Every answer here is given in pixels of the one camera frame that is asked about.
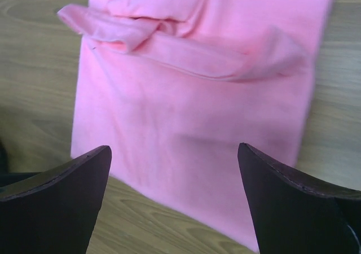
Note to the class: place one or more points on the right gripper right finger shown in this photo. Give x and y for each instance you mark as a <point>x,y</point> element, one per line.
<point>293,212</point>

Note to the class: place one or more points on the light pink t shirt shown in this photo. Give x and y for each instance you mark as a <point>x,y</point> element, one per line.
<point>174,86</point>

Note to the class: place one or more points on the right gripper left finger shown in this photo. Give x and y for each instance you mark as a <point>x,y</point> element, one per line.
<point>54,211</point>

